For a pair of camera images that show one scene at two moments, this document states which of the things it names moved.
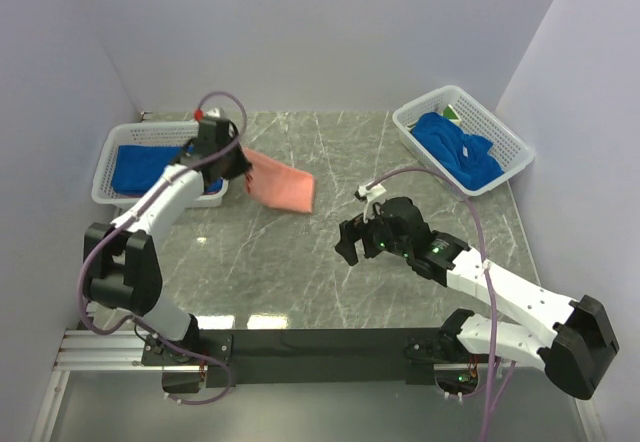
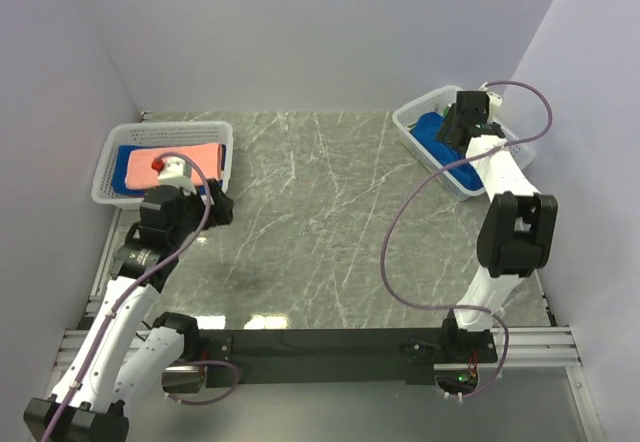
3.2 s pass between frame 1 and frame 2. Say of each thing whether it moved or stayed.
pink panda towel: moved
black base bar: stayed
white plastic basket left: stayed
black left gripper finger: moved
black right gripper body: moved
